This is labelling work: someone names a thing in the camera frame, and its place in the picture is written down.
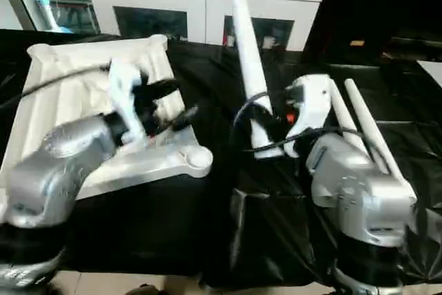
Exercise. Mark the white plastic table leg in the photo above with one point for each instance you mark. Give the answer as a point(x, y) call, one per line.
point(369, 126)
point(342, 108)
point(245, 46)

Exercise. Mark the white plastic table top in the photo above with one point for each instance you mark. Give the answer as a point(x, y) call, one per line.
point(69, 74)

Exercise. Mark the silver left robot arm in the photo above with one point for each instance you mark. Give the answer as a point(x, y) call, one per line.
point(55, 170)

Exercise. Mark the black work mat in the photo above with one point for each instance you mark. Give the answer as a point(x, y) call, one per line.
point(207, 219)

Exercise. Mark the small yellow tag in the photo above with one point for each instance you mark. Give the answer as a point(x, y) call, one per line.
point(357, 42)

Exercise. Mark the white flat board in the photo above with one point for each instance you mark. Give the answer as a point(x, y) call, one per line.
point(431, 72)

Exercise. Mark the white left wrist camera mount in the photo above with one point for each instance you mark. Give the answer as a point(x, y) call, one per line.
point(124, 94)

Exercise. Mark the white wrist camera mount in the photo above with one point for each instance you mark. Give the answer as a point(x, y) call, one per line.
point(124, 94)
point(311, 105)

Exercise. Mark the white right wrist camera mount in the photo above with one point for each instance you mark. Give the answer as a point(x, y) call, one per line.
point(311, 105)

